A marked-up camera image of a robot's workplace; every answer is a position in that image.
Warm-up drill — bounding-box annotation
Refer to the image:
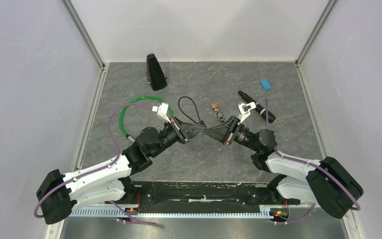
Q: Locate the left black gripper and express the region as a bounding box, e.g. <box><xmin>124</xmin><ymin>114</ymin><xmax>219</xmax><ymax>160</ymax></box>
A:
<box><xmin>150</xmin><ymin>115</ymin><xmax>205</xmax><ymax>157</ymax></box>

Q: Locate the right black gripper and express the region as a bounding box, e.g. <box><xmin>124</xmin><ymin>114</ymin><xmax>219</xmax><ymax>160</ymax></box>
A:
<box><xmin>203</xmin><ymin>116</ymin><xmax>260</xmax><ymax>152</ymax></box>

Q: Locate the panda keychain with key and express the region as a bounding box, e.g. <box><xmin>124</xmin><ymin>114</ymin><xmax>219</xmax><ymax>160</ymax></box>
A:
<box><xmin>216</xmin><ymin>111</ymin><xmax>225</xmax><ymax>123</ymax></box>

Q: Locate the black cable padlock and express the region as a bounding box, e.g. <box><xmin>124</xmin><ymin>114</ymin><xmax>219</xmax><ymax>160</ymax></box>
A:
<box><xmin>177</xmin><ymin>96</ymin><xmax>205</xmax><ymax>125</ymax></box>

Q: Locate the brass padlock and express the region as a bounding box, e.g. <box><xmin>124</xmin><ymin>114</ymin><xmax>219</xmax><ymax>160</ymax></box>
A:
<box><xmin>204</xmin><ymin>98</ymin><xmax>219</xmax><ymax>111</ymax></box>

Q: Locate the green cable lock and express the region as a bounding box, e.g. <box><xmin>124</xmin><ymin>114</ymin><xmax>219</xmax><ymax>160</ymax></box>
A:
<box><xmin>118</xmin><ymin>96</ymin><xmax>165</xmax><ymax>143</ymax></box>

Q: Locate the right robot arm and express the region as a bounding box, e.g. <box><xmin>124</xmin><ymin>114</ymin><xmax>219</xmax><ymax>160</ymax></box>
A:
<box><xmin>203</xmin><ymin>117</ymin><xmax>364</xmax><ymax>219</ymax></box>

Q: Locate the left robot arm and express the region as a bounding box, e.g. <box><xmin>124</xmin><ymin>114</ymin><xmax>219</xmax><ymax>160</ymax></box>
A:
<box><xmin>34</xmin><ymin>117</ymin><xmax>206</xmax><ymax>225</ymax></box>

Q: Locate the black microphone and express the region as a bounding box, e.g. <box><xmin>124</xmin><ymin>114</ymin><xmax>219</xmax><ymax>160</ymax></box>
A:
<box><xmin>238</xmin><ymin>90</ymin><xmax>276</xmax><ymax>123</ymax></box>

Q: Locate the blue toy brick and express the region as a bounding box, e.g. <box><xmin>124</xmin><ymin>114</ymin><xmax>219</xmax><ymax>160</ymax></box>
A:
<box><xmin>260</xmin><ymin>79</ymin><xmax>272</xmax><ymax>91</ymax></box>

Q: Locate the black metronome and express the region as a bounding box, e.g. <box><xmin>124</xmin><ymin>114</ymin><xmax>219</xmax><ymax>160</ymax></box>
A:
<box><xmin>146</xmin><ymin>53</ymin><xmax>168</xmax><ymax>91</ymax></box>

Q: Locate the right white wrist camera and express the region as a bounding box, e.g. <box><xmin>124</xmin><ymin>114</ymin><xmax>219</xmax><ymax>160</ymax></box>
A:
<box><xmin>237</xmin><ymin>102</ymin><xmax>256</xmax><ymax>123</ymax></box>

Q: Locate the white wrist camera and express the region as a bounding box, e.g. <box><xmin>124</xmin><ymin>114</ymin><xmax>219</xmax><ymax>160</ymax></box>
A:
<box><xmin>237</xmin><ymin>102</ymin><xmax>256</xmax><ymax>123</ymax></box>
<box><xmin>152</xmin><ymin>102</ymin><xmax>174</xmax><ymax>122</ymax></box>

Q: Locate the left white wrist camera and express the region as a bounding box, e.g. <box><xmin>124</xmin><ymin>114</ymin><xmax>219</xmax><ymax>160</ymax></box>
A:
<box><xmin>152</xmin><ymin>102</ymin><xmax>174</xmax><ymax>122</ymax></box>

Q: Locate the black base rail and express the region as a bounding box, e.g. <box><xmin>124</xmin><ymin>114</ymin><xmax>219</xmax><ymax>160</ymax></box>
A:
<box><xmin>116</xmin><ymin>181</ymin><xmax>301</xmax><ymax>214</ymax></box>

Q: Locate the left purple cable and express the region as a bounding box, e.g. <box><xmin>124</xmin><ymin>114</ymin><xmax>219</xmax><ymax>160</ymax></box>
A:
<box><xmin>33</xmin><ymin>105</ymin><xmax>160</xmax><ymax>227</ymax></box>

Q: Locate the purple cable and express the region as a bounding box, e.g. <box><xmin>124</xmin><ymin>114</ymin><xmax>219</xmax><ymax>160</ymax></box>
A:
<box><xmin>33</xmin><ymin>105</ymin><xmax>160</xmax><ymax>227</ymax></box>
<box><xmin>255</xmin><ymin>97</ymin><xmax>362</xmax><ymax>226</ymax></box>

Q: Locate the white cable duct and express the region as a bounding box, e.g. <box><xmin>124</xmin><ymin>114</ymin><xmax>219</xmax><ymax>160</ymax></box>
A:
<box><xmin>70</xmin><ymin>206</ymin><xmax>274</xmax><ymax>219</ymax></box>

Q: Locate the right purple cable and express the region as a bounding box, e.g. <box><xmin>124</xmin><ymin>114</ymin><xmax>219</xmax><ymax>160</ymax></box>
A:
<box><xmin>255</xmin><ymin>97</ymin><xmax>362</xmax><ymax>226</ymax></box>

